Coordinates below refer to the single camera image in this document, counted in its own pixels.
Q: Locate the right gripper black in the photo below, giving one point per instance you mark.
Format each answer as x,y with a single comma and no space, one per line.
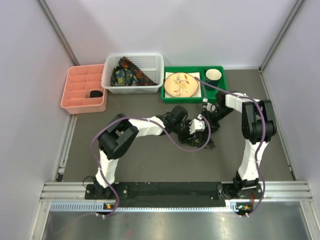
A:
213,125

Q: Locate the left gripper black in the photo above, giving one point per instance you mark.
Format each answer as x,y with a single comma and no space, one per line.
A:
184,138

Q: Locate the green floral tie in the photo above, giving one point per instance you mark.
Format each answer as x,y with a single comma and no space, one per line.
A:
197,139

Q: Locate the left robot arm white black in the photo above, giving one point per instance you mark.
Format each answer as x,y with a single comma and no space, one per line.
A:
115,141

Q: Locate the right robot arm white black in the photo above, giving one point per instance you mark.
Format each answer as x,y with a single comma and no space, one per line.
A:
258,126

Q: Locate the white paper napkin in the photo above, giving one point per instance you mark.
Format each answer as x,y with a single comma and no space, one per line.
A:
199,85

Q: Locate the dark green mug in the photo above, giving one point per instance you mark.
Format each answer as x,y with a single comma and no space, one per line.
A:
212,77

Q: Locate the beige floral plate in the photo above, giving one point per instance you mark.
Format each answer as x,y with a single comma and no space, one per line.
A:
182,85

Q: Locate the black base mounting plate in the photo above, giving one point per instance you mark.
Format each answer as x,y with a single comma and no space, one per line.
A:
180,194

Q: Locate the dark orange leaf tie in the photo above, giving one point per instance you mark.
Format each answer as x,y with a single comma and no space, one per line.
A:
142,79

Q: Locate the white perforated plastic basket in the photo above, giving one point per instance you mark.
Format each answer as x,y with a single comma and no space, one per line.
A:
151,64

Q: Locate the blue yellow floral tie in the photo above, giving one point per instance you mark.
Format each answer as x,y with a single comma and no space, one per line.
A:
122,77

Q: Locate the rolled black tie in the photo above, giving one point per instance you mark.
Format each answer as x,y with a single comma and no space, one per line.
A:
96,94

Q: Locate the pink divided organizer box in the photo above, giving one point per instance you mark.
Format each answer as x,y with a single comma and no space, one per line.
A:
80,81

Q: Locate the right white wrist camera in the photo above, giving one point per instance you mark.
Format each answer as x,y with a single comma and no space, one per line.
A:
207,106

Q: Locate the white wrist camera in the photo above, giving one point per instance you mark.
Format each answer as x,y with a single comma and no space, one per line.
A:
207,106
197,125

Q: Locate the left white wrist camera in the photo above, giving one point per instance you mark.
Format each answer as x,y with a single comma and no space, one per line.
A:
197,125

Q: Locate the white slotted cable duct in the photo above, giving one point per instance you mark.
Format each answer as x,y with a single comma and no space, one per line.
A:
103,207

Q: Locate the right aluminium corner post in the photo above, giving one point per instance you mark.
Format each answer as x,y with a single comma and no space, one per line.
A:
283,30

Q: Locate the aluminium corner post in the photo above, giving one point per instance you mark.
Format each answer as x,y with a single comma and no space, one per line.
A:
283,30
58,32

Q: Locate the aluminium frame rail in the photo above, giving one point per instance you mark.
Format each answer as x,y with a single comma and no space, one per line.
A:
275,191

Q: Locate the left aluminium corner post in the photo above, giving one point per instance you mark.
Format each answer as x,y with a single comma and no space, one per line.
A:
58,32

